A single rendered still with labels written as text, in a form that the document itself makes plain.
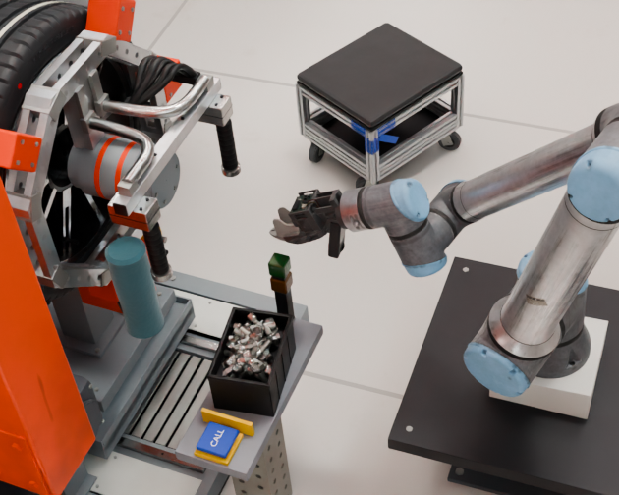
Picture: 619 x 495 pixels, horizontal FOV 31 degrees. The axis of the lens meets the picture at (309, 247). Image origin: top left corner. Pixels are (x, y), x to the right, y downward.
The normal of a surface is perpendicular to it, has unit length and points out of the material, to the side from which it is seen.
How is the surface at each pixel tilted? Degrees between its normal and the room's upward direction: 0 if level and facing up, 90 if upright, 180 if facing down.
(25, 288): 90
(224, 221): 0
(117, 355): 0
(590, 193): 84
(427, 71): 0
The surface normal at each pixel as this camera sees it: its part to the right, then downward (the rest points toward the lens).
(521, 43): -0.07, -0.69
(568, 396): -0.34, 0.69
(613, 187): -0.57, 0.55
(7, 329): 0.92, 0.22
